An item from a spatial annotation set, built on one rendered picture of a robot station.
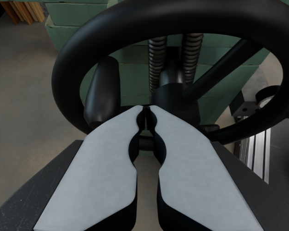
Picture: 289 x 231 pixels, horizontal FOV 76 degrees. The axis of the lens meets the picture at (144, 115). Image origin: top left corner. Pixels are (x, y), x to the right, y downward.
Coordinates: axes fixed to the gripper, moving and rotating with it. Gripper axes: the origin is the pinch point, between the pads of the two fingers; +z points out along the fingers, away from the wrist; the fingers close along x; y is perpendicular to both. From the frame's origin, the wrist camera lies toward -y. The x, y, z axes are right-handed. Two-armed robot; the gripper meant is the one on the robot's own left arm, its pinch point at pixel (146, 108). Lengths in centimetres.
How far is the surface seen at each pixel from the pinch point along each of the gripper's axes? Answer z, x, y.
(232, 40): 15.3, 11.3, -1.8
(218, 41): 15.4, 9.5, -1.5
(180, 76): 13.4, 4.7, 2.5
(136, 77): 33.0, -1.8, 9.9
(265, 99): 26.8, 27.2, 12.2
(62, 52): 5.3, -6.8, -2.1
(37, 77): 113, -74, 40
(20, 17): 164, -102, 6
